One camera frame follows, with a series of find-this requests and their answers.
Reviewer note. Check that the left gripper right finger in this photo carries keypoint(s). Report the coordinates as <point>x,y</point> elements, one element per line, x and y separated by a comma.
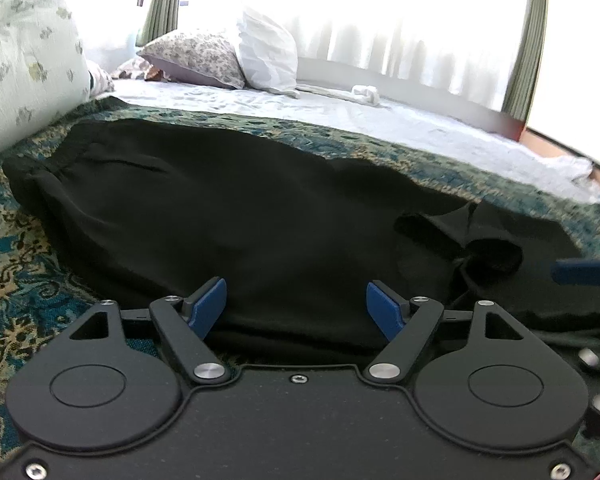
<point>480,377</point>

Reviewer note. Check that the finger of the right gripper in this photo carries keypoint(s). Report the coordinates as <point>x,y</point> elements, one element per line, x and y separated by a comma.
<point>576,272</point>

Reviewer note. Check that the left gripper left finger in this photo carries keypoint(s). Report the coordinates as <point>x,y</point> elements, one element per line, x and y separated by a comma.
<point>115,376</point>

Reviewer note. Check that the black pants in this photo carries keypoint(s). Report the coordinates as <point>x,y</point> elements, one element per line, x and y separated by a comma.
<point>141,210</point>

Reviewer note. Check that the crumpled white cloth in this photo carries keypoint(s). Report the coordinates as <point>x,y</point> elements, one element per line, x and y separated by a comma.
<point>585,172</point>

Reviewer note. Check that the teal paisley bedspread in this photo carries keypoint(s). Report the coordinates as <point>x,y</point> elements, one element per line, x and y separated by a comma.
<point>39,297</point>

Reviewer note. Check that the white bed sheet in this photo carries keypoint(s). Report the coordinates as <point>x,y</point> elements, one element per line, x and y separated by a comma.
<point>308,107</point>

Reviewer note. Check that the green curtain right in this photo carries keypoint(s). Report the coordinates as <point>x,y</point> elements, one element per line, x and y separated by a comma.
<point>522,81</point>

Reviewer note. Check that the green curtain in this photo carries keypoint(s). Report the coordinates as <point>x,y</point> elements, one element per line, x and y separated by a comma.
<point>161,18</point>
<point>522,81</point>

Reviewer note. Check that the small white cloth bundle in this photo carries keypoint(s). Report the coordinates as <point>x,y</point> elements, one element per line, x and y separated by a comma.
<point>367,95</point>

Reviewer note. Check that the white sheer curtain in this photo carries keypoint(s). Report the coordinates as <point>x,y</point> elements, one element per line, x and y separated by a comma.
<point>465,47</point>

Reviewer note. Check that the large white floral pillow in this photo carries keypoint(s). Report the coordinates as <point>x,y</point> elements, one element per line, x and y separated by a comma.
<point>43,73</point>

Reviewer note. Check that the floral patterned pillow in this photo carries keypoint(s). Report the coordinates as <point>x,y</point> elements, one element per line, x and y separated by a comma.
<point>195,57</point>

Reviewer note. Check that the green curtain left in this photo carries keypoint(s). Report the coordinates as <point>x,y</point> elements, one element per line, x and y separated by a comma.
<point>161,18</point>

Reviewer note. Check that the wooden bed frame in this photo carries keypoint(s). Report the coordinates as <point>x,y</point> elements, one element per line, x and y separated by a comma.
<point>430,100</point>

